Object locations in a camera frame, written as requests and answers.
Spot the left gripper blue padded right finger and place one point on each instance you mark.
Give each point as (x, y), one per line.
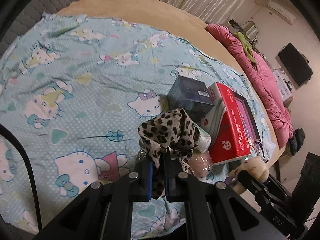
(166, 176)

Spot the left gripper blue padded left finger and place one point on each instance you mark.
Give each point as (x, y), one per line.
(149, 180)

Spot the leopard print scrunchie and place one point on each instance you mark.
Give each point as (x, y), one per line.
(173, 134)

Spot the cream plush bear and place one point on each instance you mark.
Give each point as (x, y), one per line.
(256, 167)

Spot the red tissue box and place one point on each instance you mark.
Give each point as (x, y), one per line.
(229, 137)

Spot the dark clothes pile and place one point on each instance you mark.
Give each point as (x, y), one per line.
(297, 141)

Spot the dark blue small box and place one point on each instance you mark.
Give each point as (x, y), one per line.
(192, 96)

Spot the pink book box tray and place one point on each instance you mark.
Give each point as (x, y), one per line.
(247, 117)

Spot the Hello Kitty blue cloth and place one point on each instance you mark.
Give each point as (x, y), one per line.
(74, 90)

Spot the pink quilted duvet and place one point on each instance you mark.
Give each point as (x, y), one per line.
(262, 80)

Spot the white drawer cabinet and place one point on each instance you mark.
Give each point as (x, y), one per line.
(283, 88)

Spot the green garment on duvet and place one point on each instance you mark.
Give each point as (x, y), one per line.
(246, 47)

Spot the cluttered dresser with mirror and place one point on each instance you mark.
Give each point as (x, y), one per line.
(248, 29)

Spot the tan bed blanket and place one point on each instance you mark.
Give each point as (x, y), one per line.
(161, 16)

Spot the white air conditioner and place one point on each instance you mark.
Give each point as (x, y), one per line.
(284, 13)

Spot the black wall television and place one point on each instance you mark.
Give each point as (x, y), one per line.
(296, 64)

